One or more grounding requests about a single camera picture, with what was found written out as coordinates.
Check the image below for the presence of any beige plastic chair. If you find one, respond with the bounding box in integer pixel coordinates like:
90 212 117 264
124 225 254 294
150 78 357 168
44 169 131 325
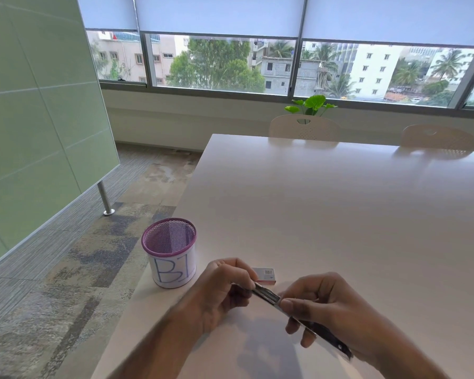
400 124 474 151
268 114 341 142

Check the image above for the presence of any grey window frame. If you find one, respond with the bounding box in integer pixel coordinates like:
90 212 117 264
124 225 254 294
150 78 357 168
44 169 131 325
85 29 474 112

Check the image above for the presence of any green leafy plant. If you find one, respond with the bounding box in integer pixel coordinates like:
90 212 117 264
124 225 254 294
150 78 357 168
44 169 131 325
284 95 339 117

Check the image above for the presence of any purple mesh pen cup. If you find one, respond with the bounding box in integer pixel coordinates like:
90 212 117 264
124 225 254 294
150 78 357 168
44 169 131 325
141 218 198 290

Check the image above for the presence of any wide white roller blind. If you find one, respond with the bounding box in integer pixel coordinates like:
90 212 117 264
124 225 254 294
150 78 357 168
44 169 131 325
302 0 474 48

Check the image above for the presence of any black and silver stapler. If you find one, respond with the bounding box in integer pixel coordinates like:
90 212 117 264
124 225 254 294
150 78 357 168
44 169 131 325
231 282 354 360

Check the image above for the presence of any person's right forearm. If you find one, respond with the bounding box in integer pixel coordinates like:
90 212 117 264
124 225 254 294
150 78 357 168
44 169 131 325
363 329 452 379

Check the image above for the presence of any person's left forearm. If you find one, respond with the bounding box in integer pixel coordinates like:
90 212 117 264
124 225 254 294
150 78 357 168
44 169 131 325
103 307 207 379

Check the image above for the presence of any person's right hand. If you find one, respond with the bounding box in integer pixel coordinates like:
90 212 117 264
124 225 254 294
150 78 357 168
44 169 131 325
278 272 396 366

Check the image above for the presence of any medium white roller blind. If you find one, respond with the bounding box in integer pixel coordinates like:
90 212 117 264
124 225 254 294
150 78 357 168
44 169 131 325
134 0 306 38

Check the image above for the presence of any green glass partition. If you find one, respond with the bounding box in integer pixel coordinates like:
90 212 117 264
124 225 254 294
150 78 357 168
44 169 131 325
0 0 121 273

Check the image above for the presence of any narrow white roller blind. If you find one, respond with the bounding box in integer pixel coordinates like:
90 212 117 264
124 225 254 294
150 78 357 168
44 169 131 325
77 0 138 31

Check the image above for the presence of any person's left hand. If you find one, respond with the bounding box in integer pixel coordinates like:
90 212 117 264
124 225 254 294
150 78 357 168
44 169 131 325
178 258 260 337

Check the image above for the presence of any small white staple box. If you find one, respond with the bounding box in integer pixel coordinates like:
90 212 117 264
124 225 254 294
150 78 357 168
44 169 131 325
252 267 278 286

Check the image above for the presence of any metal partition post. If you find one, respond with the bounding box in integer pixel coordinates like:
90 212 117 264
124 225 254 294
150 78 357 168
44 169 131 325
97 181 115 217

